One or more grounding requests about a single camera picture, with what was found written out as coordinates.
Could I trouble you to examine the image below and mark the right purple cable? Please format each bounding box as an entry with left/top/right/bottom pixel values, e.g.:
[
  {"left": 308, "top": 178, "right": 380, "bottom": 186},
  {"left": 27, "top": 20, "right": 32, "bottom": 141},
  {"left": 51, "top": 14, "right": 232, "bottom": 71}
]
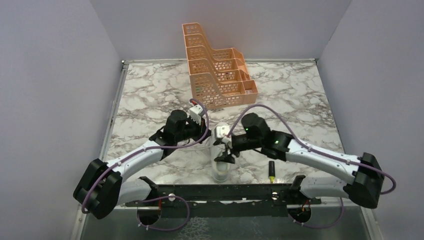
[{"left": 226, "top": 104, "right": 397, "bottom": 230}]

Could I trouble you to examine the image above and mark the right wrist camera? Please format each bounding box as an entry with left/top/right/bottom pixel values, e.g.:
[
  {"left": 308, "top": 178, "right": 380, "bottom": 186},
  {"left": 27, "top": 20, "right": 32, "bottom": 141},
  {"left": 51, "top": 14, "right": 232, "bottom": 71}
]
[{"left": 213, "top": 122, "right": 232, "bottom": 146}]

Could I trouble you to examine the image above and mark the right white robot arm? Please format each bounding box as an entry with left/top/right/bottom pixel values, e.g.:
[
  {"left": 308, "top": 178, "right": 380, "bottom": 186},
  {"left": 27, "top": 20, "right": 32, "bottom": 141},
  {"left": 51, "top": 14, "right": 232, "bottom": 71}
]
[{"left": 212, "top": 113, "right": 385, "bottom": 209}]

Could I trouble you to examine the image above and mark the white sneaker shoe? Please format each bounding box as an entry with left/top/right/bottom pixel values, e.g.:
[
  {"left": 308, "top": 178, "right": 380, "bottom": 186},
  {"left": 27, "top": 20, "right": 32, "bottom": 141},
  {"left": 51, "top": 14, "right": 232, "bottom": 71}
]
[{"left": 208, "top": 122, "right": 230, "bottom": 183}]

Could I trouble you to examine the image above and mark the orange plastic file organizer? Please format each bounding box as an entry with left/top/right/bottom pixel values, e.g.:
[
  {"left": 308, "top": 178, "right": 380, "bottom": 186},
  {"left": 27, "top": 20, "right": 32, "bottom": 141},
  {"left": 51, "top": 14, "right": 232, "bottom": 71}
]
[{"left": 182, "top": 22, "right": 258, "bottom": 109}]

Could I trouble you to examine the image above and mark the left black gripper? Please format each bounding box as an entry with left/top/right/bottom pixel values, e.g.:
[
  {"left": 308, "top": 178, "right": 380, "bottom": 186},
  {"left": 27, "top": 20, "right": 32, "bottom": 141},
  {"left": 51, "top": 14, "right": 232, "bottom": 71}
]
[{"left": 175, "top": 114, "right": 214, "bottom": 144}]

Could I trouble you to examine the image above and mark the purple cable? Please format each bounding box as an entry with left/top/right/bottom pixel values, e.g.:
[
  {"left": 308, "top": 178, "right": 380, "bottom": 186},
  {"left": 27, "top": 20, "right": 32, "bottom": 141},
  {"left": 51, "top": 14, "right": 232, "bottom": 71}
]
[
  {"left": 81, "top": 98, "right": 211, "bottom": 232},
  {"left": 226, "top": 104, "right": 397, "bottom": 230}
]

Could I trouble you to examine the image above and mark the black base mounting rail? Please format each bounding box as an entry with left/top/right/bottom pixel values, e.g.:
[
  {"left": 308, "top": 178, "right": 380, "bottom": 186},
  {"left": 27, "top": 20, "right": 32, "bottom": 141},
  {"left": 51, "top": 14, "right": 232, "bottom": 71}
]
[{"left": 125, "top": 183, "right": 321, "bottom": 218}]

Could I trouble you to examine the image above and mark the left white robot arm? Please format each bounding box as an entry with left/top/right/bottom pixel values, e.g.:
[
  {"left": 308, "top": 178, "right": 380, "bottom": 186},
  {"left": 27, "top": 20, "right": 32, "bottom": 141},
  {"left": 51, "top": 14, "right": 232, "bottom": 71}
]
[{"left": 73, "top": 105, "right": 211, "bottom": 220}]

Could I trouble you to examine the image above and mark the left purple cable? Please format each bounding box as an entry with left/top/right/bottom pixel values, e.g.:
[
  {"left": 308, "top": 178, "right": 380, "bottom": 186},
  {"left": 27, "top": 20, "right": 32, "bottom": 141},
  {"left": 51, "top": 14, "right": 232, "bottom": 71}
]
[{"left": 81, "top": 98, "right": 211, "bottom": 232}]

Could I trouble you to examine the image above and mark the black yellow highlighter marker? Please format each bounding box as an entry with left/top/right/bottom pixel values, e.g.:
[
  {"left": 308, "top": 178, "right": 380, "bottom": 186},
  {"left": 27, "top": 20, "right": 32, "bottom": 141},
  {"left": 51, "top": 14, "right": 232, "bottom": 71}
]
[{"left": 268, "top": 160, "right": 276, "bottom": 184}]

